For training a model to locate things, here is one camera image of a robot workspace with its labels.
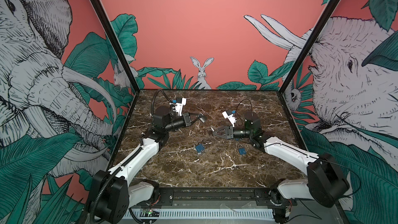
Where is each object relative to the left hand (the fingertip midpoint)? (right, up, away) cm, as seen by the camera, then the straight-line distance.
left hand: (201, 115), depth 71 cm
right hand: (+6, -9, 0) cm, 11 cm away
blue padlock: (-2, -21, +19) cm, 28 cm away
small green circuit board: (-24, -45, -1) cm, 51 cm away
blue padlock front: (+24, -23, +18) cm, 38 cm away
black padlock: (0, -2, +2) cm, 3 cm away
